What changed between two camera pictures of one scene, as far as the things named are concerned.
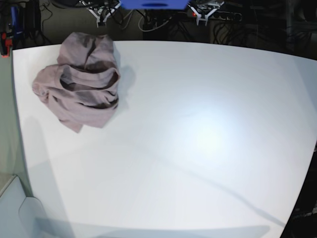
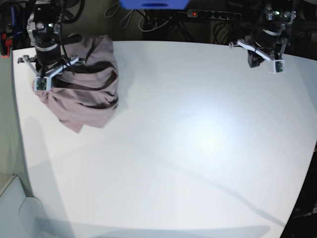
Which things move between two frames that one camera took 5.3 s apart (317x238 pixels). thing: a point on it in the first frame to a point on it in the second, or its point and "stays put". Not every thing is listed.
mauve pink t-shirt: [82, 89] stays put
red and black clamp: [5, 44] stays put
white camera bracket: [103, 14] to [44, 83]
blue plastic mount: [154, 4] stays put
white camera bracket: [198, 17] to [278, 65]
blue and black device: [17, 18] stays put
